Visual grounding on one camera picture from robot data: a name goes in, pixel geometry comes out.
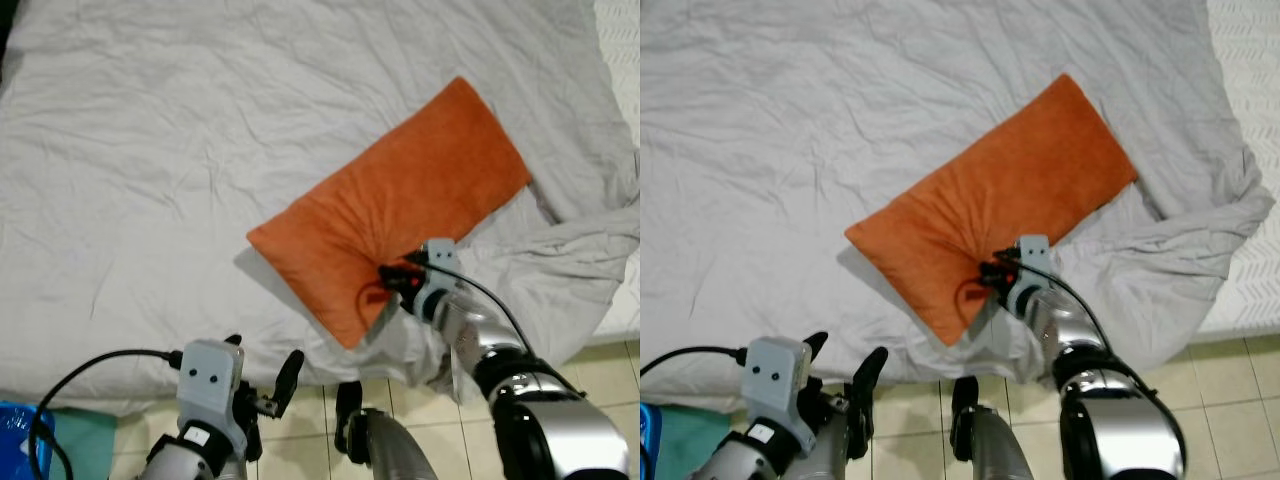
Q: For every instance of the teal plastic bin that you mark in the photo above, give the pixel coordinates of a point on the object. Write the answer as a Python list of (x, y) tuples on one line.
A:
[(695, 440), (85, 445)]

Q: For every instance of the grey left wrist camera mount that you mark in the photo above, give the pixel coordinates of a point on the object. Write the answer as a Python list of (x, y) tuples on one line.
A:
[(778, 385), (210, 385)]

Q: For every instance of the blue plastic bin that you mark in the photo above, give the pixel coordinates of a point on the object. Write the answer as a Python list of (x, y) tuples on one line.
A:
[(15, 445), (648, 445)]

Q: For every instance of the orange pillow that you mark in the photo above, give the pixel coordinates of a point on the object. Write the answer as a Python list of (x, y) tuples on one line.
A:
[(400, 200), (1000, 195)]

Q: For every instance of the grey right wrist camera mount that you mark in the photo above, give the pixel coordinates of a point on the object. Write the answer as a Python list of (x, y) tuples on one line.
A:
[(440, 262), (1035, 258)]

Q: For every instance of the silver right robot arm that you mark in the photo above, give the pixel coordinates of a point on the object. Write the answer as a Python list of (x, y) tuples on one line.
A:
[(1120, 420), (540, 420)]

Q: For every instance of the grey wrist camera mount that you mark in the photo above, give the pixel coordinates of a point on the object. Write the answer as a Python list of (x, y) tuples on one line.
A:
[(778, 385), (440, 262), (210, 385), (1035, 258)]

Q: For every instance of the grey blanket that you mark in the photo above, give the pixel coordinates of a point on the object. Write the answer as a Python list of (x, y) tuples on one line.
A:
[(800, 130), (200, 150)]

